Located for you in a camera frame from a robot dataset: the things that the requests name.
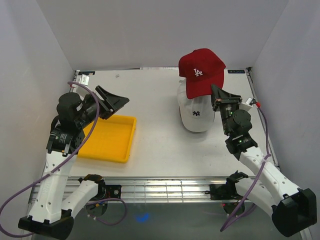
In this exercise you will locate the yellow plastic tray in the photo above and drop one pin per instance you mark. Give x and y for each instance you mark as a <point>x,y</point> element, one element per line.
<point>111,140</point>

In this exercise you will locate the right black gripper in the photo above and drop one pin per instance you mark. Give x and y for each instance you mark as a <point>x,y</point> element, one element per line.
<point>223,98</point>

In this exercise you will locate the blue table corner label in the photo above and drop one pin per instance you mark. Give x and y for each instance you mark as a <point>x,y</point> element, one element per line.
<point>236,71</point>

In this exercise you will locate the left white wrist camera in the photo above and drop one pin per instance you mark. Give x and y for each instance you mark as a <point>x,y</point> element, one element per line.
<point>83,80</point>

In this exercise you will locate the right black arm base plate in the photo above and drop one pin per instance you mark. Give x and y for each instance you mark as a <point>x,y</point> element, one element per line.
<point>222,192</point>

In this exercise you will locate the left table corner label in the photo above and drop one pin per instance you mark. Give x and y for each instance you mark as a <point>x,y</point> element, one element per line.
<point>88,73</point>

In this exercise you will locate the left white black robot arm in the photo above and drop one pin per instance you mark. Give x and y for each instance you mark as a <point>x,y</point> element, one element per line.
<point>51,215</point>

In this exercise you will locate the white cap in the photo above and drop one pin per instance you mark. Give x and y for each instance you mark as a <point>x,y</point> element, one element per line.
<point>196,114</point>

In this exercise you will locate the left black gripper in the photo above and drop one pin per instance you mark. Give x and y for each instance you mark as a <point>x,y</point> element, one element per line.
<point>114,102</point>

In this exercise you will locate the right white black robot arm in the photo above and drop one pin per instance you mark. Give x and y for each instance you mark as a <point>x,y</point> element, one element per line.
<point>291,208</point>

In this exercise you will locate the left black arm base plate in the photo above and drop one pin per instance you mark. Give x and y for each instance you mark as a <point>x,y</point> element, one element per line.
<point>112,191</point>

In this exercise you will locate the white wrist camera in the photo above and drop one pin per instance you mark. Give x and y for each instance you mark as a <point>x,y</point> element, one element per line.
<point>83,80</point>
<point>249,104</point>

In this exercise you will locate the red baseball cap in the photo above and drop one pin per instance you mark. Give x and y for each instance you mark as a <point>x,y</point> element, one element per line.
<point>201,69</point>

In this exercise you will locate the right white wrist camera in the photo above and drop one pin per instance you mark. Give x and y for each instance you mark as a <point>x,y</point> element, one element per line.
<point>249,104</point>

